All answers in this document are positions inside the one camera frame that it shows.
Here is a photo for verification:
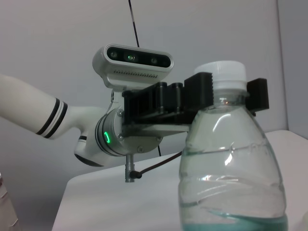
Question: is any left gripper connector cable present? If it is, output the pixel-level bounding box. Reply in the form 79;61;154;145
124;150;185;184

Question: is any clear green-label water bottle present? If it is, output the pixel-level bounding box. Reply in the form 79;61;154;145
178;60;289;231

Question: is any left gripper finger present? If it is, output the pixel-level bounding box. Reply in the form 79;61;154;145
155;71;215;119
246;77;270;115

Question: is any beige ridged object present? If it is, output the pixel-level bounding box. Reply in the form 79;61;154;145
0;172;19;231

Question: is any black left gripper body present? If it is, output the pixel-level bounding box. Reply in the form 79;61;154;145
121;87;193;133

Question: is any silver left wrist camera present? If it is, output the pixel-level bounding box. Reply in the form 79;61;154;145
92;44;174;92

